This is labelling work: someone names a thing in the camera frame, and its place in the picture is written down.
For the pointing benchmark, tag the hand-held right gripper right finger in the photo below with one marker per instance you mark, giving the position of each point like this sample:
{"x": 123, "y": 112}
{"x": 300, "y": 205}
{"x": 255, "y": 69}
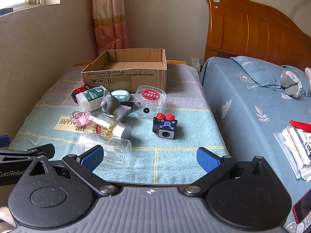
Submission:
{"x": 206, "y": 159}

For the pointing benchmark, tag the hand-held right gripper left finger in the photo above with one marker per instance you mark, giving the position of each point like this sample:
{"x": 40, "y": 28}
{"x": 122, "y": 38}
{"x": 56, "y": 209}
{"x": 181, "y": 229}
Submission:
{"x": 93, "y": 157}

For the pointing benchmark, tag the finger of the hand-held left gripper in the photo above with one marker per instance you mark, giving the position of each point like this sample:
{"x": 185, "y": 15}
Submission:
{"x": 3, "y": 141}
{"x": 36, "y": 151}

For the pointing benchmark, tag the clear plastic cup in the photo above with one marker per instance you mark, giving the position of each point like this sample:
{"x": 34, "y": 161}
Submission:
{"x": 116, "y": 150}

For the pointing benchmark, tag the clear bottle with gold flakes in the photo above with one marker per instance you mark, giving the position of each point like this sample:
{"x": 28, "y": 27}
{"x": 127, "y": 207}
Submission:
{"x": 107, "y": 126}

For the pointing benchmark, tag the grey cat toy figure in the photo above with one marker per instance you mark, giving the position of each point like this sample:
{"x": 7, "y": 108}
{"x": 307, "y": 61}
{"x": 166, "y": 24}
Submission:
{"x": 109, "y": 102}

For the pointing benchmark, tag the green label cotton swab box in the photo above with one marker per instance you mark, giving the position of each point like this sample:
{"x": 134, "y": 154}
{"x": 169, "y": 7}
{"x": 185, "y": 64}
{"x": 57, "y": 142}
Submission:
{"x": 91, "y": 97}

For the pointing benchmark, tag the red and black small toy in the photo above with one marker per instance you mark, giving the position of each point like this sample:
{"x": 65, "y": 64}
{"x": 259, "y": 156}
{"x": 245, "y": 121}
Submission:
{"x": 77, "y": 91}

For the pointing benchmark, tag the round clear red-lid container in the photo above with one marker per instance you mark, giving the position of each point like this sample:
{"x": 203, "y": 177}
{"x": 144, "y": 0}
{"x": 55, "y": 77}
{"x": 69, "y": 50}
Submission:
{"x": 150, "y": 102}

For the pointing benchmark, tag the brown cardboard box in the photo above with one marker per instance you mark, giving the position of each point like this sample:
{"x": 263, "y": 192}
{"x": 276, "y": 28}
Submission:
{"x": 121, "y": 77}

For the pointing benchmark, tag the white fluffy cloth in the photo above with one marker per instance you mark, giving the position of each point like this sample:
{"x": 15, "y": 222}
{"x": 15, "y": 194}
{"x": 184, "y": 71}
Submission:
{"x": 4, "y": 214}

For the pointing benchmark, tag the blue floral bed sheet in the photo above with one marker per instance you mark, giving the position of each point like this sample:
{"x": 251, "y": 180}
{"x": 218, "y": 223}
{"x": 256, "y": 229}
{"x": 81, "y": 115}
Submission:
{"x": 243, "y": 126}

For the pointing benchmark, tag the mint green oval case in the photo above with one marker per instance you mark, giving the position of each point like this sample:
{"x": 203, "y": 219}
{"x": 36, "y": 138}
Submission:
{"x": 121, "y": 94}

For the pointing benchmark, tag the stack of papers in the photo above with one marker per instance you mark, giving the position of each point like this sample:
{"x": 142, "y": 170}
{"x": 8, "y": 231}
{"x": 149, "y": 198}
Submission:
{"x": 296, "y": 150}

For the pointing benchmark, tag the red flat object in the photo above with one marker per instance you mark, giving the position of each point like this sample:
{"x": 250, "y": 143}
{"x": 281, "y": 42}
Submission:
{"x": 301, "y": 125}

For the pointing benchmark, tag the wooden table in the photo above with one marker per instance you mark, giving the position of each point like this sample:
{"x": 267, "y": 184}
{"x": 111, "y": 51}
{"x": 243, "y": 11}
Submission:
{"x": 176, "y": 62}

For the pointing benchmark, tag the blue floral pillow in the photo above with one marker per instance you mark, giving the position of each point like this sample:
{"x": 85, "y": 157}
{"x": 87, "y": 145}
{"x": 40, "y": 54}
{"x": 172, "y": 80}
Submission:
{"x": 264, "y": 71}

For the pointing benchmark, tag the red smartphone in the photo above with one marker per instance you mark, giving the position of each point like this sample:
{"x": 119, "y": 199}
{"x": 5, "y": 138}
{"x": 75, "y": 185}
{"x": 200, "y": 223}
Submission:
{"x": 303, "y": 207}

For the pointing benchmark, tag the grey plush toy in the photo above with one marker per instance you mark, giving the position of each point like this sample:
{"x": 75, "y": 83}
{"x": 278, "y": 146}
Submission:
{"x": 291, "y": 82}

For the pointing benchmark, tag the pink cloth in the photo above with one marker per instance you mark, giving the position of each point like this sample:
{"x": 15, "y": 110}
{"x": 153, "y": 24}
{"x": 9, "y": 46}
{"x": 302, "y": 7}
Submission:
{"x": 308, "y": 75}

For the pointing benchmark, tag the wooden headboard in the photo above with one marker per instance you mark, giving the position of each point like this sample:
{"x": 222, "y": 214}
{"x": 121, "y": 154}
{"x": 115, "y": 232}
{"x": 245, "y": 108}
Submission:
{"x": 255, "y": 29}

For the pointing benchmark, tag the pink curtain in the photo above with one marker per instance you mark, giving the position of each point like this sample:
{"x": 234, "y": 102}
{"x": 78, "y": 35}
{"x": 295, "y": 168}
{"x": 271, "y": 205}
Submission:
{"x": 109, "y": 17}

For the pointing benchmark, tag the small gold clock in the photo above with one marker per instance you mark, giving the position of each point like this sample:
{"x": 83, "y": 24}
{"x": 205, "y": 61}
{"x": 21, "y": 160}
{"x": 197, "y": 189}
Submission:
{"x": 32, "y": 0}

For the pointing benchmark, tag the white wall socket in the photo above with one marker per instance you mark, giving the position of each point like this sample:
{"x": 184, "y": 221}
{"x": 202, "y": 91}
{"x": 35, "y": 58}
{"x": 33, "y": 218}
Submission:
{"x": 196, "y": 63}

